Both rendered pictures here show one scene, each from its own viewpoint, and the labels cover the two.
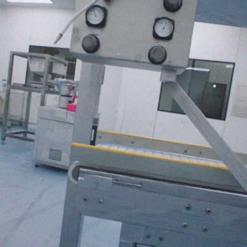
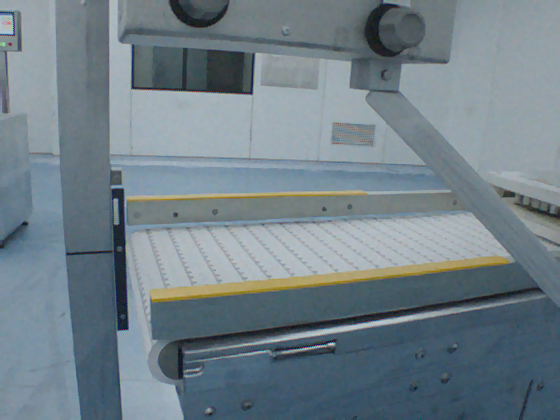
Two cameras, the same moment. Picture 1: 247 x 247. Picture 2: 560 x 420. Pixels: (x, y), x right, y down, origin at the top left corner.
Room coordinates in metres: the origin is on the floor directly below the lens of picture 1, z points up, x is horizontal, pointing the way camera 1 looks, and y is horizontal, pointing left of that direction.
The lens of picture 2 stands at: (0.24, 0.15, 1.04)
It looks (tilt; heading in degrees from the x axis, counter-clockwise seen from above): 16 degrees down; 333
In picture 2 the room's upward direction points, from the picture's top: 4 degrees clockwise
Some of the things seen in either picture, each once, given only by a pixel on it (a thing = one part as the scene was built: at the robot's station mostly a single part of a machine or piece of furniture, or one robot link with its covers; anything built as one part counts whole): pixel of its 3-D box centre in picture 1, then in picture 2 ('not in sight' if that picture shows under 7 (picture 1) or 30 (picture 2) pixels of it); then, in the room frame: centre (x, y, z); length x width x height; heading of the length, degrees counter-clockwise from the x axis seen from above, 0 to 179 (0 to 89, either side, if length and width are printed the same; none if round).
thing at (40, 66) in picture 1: (42, 103); not in sight; (4.16, 1.27, 0.75); 1.43 x 1.06 x 1.50; 74
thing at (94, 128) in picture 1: (90, 157); (120, 262); (0.82, 0.08, 0.80); 0.02 x 0.01 x 0.20; 85
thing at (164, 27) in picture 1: (163, 28); not in sight; (0.48, -0.05, 1.12); 0.04 x 0.01 x 0.04; 85
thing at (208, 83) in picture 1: (194, 87); (194, 39); (5.52, -1.37, 1.43); 1.38 x 0.01 x 1.16; 74
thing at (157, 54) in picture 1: (157, 51); (399, 22); (0.48, -0.04, 1.08); 0.03 x 0.03 x 0.04; 85
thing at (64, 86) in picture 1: (71, 95); not in sight; (3.50, 0.71, 0.95); 0.49 x 0.36 x 0.37; 74
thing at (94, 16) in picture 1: (95, 16); not in sight; (0.49, 0.07, 1.13); 0.04 x 0.01 x 0.04; 85
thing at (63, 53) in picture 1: (50, 70); not in sight; (6.43, 1.88, 1.43); 1.32 x 0.01 x 1.11; 74
